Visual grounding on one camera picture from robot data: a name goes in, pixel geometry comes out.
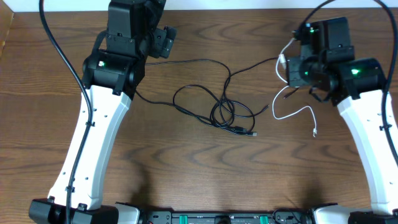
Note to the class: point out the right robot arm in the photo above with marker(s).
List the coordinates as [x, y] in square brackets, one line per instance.
[355, 86]

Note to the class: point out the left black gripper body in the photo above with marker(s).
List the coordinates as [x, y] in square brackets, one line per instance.
[157, 42]

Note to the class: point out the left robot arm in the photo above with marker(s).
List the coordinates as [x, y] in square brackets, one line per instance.
[111, 74]

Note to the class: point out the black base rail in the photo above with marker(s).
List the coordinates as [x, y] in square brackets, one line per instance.
[281, 216]

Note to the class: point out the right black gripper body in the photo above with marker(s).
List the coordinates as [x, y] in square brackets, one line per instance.
[301, 72]

